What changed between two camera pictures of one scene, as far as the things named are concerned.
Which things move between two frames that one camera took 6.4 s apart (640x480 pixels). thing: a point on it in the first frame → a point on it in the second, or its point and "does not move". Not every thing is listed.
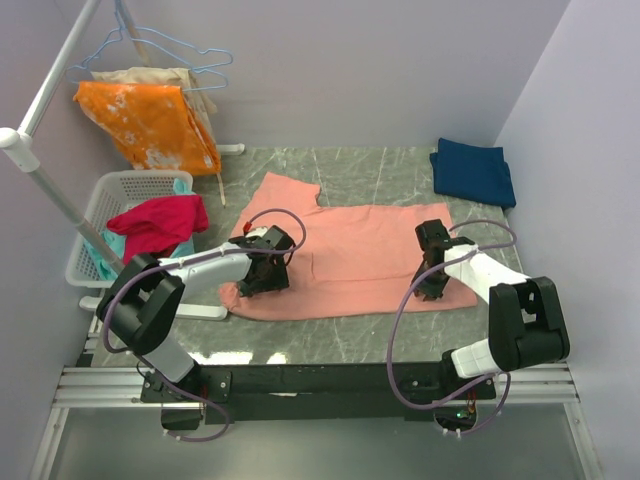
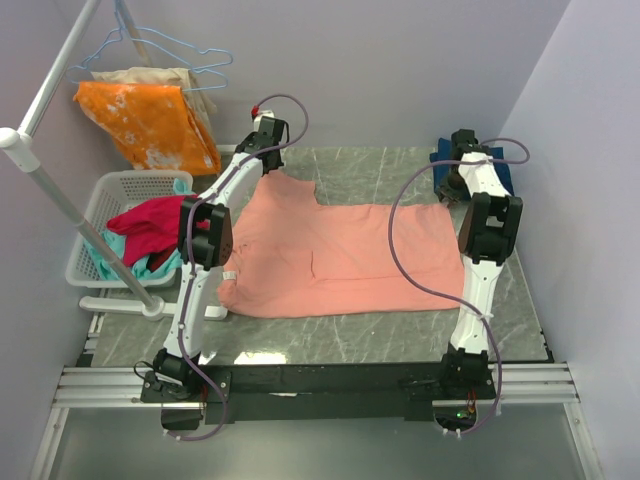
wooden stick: (145, 62) does not move
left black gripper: (277, 281) → (280, 161)
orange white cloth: (156, 125) does not move
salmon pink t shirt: (348, 259) does not move
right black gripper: (432, 292) → (453, 195)
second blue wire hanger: (200, 69) does not move
